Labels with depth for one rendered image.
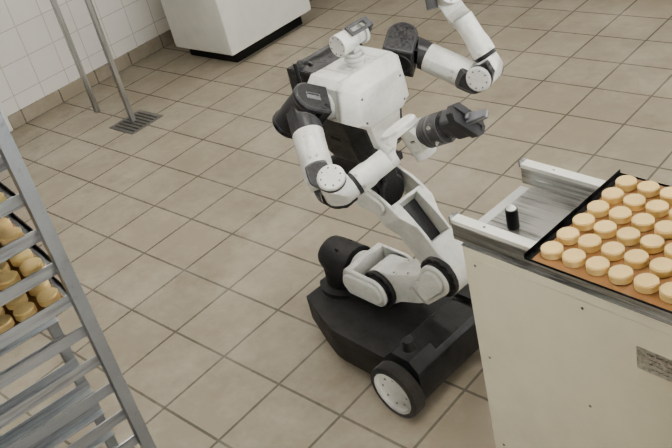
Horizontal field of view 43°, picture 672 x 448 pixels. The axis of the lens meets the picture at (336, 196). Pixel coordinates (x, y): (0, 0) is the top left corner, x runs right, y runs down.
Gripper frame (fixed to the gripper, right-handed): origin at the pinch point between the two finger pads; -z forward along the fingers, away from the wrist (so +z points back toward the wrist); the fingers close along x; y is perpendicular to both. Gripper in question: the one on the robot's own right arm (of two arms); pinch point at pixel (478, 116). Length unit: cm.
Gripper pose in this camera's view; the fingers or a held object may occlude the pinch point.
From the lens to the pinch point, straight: 221.4
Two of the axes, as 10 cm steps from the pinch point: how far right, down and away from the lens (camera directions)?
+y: -2.2, 9.0, -3.8
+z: -6.2, 1.7, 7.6
